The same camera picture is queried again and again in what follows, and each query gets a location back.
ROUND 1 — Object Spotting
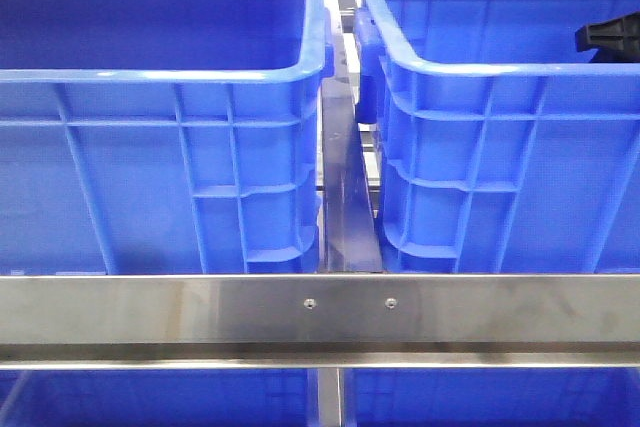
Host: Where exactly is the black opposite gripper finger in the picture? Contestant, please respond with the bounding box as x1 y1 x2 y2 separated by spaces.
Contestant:
575 14 639 63

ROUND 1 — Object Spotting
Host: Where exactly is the blue plastic crate right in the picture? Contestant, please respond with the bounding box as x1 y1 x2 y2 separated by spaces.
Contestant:
355 0 639 274

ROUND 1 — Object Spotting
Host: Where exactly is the blue plastic crate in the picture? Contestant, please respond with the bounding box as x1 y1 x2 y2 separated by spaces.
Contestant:
355 0 639 274
1 0 332 276

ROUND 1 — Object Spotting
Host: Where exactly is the steel centre divider bar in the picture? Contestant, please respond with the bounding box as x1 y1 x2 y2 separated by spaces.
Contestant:
321 77 383 273

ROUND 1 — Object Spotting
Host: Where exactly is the blue crate lower right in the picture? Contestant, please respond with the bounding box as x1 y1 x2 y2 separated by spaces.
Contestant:
350 368 639 426

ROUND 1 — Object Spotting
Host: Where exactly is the blue plastic crate left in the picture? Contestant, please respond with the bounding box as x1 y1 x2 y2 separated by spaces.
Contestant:
1 0 332 276

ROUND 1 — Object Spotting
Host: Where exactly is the blue crate lower left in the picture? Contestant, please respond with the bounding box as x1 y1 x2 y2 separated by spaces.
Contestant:
1 369 319 426

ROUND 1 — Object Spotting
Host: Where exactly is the stainless steel rack rail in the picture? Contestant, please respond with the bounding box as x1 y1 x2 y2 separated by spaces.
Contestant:
1 273 639 370

